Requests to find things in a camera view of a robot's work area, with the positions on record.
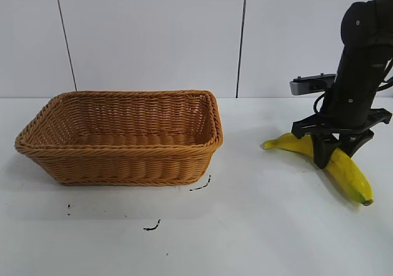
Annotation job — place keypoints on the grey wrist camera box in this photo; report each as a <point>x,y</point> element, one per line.
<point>310,84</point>

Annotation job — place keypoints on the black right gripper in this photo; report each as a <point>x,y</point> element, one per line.
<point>353,101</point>

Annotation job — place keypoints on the yellow banana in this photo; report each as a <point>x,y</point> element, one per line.
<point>347,171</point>

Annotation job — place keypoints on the brown wicker basket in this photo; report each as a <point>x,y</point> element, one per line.
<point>122,165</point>

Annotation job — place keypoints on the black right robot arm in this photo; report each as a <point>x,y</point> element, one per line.
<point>365,24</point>

